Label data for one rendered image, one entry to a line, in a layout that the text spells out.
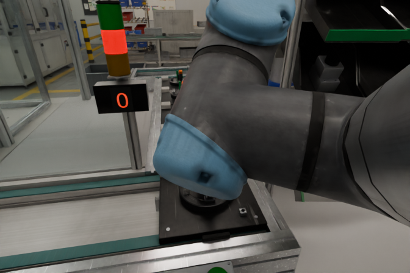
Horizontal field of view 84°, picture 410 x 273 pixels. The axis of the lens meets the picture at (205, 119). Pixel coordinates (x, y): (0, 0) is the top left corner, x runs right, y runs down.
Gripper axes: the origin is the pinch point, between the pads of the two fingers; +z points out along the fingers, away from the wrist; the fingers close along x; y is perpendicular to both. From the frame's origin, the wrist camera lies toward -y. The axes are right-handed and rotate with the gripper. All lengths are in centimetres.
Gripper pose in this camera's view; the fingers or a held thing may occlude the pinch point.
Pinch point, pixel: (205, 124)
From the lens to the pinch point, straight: 51.7
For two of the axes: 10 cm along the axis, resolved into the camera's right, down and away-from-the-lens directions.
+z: -1.1, 3.9, 9.2
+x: 9.9, -0.7, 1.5
